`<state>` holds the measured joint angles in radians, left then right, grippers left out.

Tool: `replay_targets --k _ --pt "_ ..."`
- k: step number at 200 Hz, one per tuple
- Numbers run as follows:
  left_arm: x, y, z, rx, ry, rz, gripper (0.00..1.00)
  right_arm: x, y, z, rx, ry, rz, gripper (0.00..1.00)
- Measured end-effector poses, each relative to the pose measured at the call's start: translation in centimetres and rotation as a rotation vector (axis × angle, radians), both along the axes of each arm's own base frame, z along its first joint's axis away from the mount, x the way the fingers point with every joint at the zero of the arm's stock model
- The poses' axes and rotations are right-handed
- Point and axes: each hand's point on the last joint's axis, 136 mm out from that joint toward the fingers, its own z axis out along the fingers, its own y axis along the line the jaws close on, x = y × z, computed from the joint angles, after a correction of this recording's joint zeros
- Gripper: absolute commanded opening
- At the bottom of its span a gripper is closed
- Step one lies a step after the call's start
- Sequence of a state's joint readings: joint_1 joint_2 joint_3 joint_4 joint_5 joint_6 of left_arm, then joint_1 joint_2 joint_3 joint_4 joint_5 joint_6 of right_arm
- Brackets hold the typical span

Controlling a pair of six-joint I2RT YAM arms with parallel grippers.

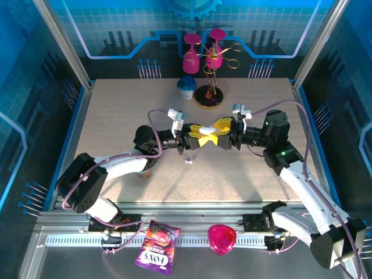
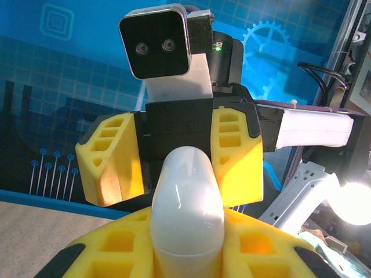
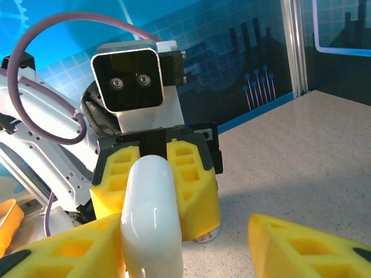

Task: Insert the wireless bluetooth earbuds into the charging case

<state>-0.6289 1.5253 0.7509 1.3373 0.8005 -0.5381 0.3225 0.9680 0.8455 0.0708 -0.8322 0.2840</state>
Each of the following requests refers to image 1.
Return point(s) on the pink plastic bowl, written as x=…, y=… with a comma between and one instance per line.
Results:
x=222, y=238

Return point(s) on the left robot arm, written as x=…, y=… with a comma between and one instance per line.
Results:
x=81, y=183

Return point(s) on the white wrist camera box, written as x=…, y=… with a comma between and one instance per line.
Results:
x=176, y=125
x=241, y=109

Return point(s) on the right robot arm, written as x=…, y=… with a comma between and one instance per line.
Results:
x=305, y=191

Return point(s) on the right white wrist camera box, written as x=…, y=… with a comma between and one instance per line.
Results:
x=241, y=109

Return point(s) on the purple candy bag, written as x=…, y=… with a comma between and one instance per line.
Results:
x=157, y=250

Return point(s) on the aluminium frame post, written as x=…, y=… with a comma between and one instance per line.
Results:
x=64, y=40
x=319, y=40

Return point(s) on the small black connector module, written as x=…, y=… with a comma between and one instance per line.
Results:
x=112, y=239
x=273, y=242

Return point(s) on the white cup with blue lid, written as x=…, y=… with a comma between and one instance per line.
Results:
x=186, y=87

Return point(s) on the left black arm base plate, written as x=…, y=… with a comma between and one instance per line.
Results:
x=130, y=222

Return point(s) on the pink wine glass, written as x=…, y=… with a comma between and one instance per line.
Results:
x=213, y=59
x=191, y=62

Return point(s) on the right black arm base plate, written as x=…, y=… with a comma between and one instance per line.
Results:
x=251, y=222

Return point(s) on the aluminium rail beam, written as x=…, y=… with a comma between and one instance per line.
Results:
x=189, y=209

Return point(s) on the metal tin can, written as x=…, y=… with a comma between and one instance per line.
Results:
x=144, y=174

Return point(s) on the gold stand with pink glasses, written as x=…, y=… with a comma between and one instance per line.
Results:
x=209, y=99

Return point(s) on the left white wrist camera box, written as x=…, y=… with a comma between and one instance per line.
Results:
x=176, y=125

